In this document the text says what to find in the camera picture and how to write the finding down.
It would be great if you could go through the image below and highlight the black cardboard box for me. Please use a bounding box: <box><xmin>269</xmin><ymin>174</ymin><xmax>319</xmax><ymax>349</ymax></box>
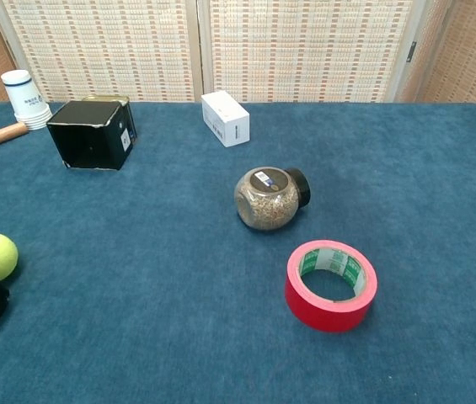
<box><xmin>45</xmin><ymin>99</ymin><xmax>134</xmax><ymax>172</ymax></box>

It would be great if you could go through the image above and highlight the white cardboard box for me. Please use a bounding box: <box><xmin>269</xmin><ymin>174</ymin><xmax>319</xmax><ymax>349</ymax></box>
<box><xmin>201</xmin><ymin>90</ymin><xmax>251</xmax><ymax>148</ymax></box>

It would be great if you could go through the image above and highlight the blue table cloth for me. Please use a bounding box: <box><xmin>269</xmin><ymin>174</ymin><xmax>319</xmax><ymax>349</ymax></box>
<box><xmin>0</xmin><ymin>100</ymin><xmax>476</xmax><ymax>404</ymax></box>

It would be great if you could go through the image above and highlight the stack of white paper cups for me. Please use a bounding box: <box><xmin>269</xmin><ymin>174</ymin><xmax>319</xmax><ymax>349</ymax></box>
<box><xmin>0</xmin><ymin>69</ymin><xmax>54</xmax><ymax>131</ymax></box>

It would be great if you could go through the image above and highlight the glass jar with black lid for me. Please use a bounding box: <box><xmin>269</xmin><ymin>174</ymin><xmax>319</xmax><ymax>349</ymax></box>
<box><xmin>233</xmin><ymin>166</ymin><xmax>313</xmax><ymax>232</ymax></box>

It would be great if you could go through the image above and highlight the red tape roll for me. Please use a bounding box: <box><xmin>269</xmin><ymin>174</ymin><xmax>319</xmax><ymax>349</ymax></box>
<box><xmin>284</xmin><ymin>239</ymin><xmax>379</xmax><ymax>334</ymax></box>

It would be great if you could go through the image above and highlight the bamboo folding screen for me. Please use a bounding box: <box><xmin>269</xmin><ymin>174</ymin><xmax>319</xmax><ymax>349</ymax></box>
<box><xmin>0</xmin><ymin>0</ymin><xmax>476</xmax><ymax>111</ymax></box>

